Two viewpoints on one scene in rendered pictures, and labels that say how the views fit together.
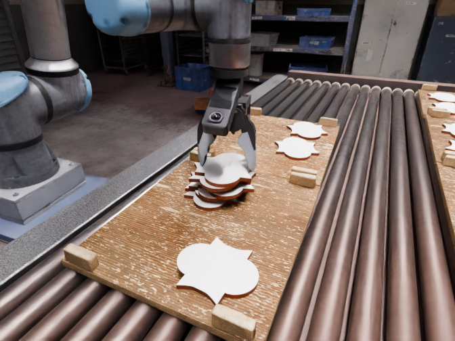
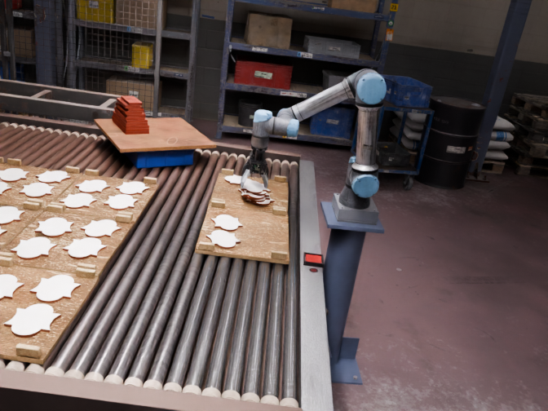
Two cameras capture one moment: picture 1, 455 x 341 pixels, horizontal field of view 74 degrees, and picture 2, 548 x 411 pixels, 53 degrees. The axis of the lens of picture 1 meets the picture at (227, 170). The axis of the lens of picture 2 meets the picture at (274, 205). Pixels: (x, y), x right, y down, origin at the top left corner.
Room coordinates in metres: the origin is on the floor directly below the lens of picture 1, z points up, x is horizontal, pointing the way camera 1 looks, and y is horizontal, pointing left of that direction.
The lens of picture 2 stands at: (2.66, -0.94, 1.91)
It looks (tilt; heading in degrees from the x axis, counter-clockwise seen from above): 23 degrees down; 153
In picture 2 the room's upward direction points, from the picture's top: 8 degrees clockwise
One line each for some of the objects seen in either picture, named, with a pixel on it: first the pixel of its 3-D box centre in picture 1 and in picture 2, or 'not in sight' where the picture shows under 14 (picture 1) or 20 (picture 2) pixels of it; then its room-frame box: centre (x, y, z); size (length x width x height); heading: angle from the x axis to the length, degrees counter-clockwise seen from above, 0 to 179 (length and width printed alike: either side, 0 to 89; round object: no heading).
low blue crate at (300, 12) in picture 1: (313, 12); not in sight; (5.23, -1.31, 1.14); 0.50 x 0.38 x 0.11; 78
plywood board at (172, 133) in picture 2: not in sight; (153, 133); (-0.13, -0.30, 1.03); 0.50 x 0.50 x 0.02; 7
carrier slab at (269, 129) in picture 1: (272, 142); (245, 232); (0.85, -0.14, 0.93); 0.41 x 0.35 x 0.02; 156
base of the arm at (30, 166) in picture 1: (19, 154); (355, 192); (0.65, 0.50, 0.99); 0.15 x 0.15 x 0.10
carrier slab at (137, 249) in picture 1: (212, 220); (250, 193); (0.48, 0.03, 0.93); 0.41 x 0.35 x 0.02; 155
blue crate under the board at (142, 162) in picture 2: not in sight; (156, 148); (-0.07, -0.30, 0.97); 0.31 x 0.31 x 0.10; 7
